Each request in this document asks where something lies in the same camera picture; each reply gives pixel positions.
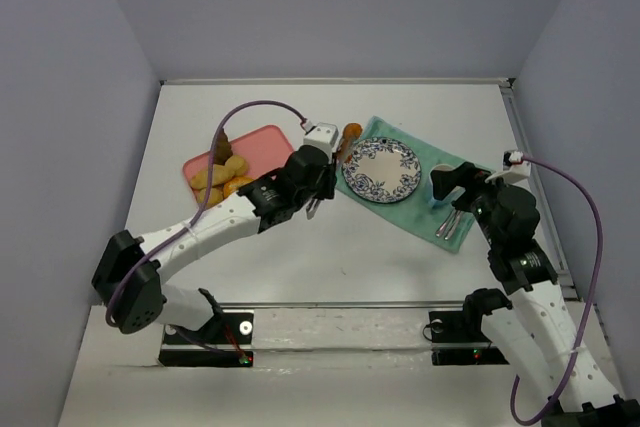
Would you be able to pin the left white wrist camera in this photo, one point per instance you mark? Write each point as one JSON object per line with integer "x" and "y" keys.
{"x": 324, "y": 137}

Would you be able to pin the round beige bun lower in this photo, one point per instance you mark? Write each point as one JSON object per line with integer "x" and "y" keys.
{"x": 209, "y": 198}

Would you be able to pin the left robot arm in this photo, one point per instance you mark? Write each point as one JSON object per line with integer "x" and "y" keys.
{"x": 132, "y": 277}

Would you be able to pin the long yellow bread loaf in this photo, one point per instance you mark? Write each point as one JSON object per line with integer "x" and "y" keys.
{"x": 220, "y": 175}

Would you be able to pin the round beige bun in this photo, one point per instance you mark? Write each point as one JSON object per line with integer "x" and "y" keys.
{"x": 209, "y": 198}
{"x": 237, "y": 164}

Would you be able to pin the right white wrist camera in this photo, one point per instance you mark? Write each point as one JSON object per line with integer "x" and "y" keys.
{"x": 516, "y": 168}

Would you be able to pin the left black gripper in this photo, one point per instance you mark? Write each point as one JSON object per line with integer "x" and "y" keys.
{"x": 324, "y": 185}

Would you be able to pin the metal spoon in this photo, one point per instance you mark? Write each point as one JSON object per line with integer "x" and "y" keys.
{"x": 442, "y": 229}

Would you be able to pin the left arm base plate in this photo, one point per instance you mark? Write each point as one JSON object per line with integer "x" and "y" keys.
{"x": 228, "y": 344}

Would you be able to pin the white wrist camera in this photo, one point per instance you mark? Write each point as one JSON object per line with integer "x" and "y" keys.
{"x": 516, "y": 168}
{"x": 324, "y": 137}

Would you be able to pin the pink plastic tray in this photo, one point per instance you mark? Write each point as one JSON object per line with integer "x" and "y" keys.
{"x": 265, "y": 149}

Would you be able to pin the brown chocolate croissant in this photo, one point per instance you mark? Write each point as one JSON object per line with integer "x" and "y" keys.
{"x": 223, "y": 149}

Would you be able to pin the blue and white cup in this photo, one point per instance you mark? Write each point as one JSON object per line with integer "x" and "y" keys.
{"x": 436, "y": 198}

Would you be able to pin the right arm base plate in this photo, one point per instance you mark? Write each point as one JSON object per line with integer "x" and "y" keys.
{"x": 454, "y": 342}

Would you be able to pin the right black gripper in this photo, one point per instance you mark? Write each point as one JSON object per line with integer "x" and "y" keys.
{"x": 463, "y": 188}

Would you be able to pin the blue floral ceramic plate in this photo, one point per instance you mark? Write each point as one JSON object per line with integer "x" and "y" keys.
{"x": 382, "y": 170}

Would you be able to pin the orange glazed donut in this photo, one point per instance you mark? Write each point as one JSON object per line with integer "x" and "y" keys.
{"x": 235, "y": 184}

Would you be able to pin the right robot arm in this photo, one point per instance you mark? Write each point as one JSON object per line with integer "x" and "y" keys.
{"x": 527, "y": 318}

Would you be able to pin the metal fork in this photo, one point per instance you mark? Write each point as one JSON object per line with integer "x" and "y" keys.
{"x": 453, "y": 226}

